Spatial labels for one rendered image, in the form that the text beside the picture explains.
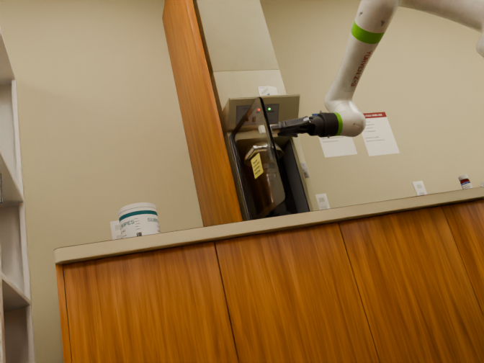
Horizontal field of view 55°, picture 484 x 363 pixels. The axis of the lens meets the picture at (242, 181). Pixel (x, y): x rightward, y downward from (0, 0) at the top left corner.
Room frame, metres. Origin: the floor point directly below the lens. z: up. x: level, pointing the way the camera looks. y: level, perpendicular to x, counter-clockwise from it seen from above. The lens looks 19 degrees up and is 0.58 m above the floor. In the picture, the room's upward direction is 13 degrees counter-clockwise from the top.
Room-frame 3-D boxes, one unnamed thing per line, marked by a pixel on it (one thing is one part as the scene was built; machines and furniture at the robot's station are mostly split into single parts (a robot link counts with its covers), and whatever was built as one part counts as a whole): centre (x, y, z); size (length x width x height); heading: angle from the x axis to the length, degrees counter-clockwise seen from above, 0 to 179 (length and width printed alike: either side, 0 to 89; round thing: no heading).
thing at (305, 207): (1.94, -0.09, 1.19); 0.26 x 0.24 x 0.35; 110
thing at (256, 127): (1.62, -0.07, 1.19); 0.30 x 0.01 x 0.40; 26
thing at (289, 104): (1.77, -0.16, 1.46); 0.32 x 0.11 x 0.10; 110
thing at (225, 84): (1.94, -0.09, 1.33); 0.32 x 0.25 x 0.77; 110
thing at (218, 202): (1.89, 0.13, 1.64); 0.49 x 0.03 x 1.40; 20
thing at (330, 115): (1.63, -0.36, 1.28); 0.09 x 0.06 x 0.12; 20
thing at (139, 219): (1.52, 0.38, 1.02); 0.13 x 0.13 x 0.15
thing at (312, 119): (1.60, -0.29, 1.28); 0.09 x 0.08 x 0.07; 110
